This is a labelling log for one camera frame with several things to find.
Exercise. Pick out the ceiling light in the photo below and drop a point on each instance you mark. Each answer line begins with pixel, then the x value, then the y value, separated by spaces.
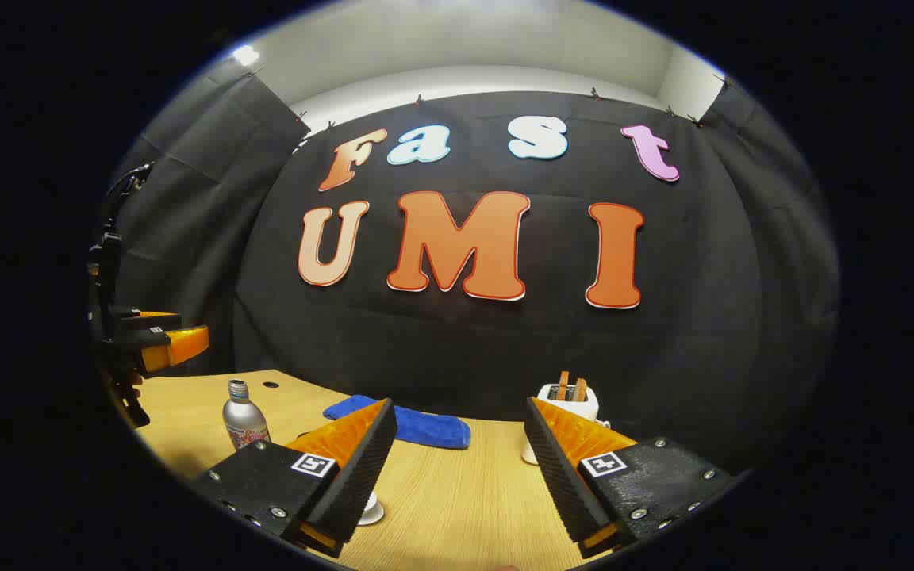
pixel 245 55

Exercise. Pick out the silver water bottle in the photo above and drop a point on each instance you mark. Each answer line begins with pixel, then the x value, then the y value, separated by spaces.
pixel 244 416

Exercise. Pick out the black backdrop cloth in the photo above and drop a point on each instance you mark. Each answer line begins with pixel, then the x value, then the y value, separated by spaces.
pixel 505 349

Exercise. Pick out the white toaster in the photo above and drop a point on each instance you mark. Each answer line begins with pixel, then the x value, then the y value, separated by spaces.
pixel 576 408

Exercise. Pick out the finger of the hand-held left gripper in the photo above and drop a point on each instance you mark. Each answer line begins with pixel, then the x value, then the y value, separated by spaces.
pixel 175 349
pixel 151 321

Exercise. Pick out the toast slice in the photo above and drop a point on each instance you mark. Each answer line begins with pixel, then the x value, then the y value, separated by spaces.
pixel 562 385
pixel 580 389

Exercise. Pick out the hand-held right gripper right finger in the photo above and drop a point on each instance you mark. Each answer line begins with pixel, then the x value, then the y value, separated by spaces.
pixel 560 476

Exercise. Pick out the white saucer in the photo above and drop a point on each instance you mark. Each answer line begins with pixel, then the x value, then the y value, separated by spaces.
pixel 372 517

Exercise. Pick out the blue towel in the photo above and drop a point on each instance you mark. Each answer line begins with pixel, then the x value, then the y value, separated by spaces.
pixel 425 428

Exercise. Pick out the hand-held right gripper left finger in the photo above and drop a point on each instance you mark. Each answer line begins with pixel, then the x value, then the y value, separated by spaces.
pixel 362 476

